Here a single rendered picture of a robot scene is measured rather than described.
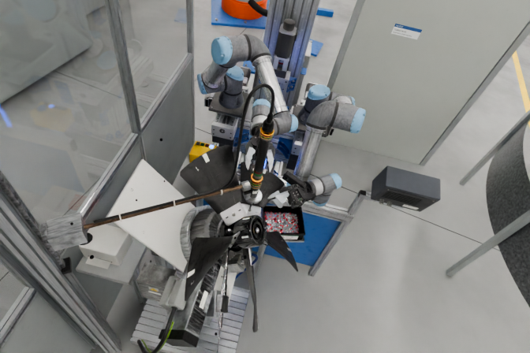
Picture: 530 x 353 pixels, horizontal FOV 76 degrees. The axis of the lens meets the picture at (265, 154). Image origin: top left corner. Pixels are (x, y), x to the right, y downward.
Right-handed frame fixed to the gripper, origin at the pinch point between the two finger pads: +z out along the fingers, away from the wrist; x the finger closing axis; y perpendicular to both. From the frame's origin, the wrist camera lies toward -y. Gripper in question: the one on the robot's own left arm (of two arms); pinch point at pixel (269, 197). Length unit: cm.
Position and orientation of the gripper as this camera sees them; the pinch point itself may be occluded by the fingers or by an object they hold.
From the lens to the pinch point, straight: 147.7
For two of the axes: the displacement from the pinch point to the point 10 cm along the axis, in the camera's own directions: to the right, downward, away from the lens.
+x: -1.9, 5.7, 8.0
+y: 4.1, 7.9, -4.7
